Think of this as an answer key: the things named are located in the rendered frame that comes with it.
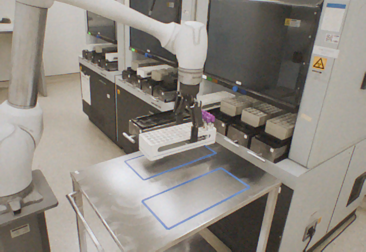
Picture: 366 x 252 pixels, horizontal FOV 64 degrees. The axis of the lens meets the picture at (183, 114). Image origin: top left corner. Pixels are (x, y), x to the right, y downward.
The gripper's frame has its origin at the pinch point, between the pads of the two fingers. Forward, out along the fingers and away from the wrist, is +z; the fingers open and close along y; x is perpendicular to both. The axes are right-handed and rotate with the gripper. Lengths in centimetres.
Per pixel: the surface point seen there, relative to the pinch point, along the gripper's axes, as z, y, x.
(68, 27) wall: 12, -390, 44
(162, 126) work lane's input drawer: 11.0, -28.3, 5.0
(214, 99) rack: 5, -35, 42
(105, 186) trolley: 9.1, 7.2, -35.4
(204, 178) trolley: 9.1, 18.9, -4.0
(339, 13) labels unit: -47, 22, 48
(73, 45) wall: 40, -391, 49
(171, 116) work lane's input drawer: 11.0, -36.3, 14.9
